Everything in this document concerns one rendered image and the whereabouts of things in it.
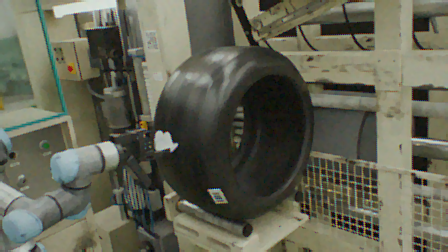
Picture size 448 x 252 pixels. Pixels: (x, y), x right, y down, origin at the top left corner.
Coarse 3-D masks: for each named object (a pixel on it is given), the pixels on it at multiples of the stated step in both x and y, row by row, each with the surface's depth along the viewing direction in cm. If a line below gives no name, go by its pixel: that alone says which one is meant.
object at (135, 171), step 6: (132, 156) 114; (126, 162) 113; (132, 162) 114; (126, 168) 117; (132, 168) 114; (138, 168) 116; (132, 174) 117; (138, 174) 116; (144, 174) 117; (138, 180) 117; (144, 180) 117; (150, 180) 120; (138, 186) 120; (144, 186) 118
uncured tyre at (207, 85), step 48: (240, 48) 134; (192, 96) 125; (240, 96) 125; (288, 96) 162; (192, 144) 123; (240, 144) 173; (288, 144) 166; (192, 192) 132; (240, 192) 130; (288, 192) 149
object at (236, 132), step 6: (240, 102) 190; (240, 108) 190; (240, 114) 193; (234, 120) 198; (240, 120) 201; (234, 126) 196; (240, 126) 193; (234, 132) 199; (240, 132) 196; (234, 138) 198; (240, 138) 196; (234, 144) 200; (234, 150) 201
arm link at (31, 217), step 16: (0, 192) 102; (16, 192) 103; (0, 208) 100; (16, 208) 98; (32, 208) 98; (48, 208) 100; (16, 224) 94; (32, 224) 96; (48, 224) 100; (16, 240) 96
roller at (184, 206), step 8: (184, 200) 160; (184, 208) 158; (192, 208) 155; (200, 208) 153; (200, 216) 152; (208, 216) 149; (216, 216) 146; (224, 216) 145; (216, 224) 146; (224, 224) 143; (232, 224) 141; (240, 224) 139; (248, 224) 138; (240, 232) 138; (248, 232) 138
